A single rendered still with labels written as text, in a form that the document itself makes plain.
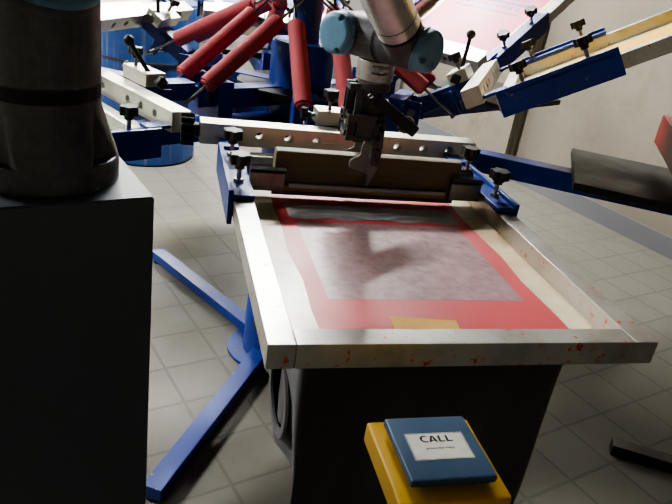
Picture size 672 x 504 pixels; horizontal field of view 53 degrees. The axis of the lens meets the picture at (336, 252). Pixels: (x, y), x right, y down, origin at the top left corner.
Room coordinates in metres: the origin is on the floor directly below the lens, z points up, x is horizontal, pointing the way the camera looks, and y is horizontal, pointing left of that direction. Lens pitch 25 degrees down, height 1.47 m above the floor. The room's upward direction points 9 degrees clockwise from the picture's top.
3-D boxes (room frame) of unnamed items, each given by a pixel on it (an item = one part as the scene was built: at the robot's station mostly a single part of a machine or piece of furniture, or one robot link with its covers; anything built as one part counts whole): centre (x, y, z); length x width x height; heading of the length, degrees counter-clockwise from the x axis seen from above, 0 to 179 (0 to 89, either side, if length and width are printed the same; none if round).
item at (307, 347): (1.18, -0.10, 0.97); 0.79 x 0.58 x 0.04; 17
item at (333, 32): (1.28, 0.02, 1.31); 0.11 x 0.11 x 0.08; 55
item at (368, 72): (1.37, -0.02, 1.23); 0.08 x 0.08 x 0.05
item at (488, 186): (1.49, -0.30, 0.98); 0.30 x 0.05 x 0.07; 17
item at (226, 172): (1.33, 0.23, 0.98); 0.30 x 0.05 x 0.07; 17
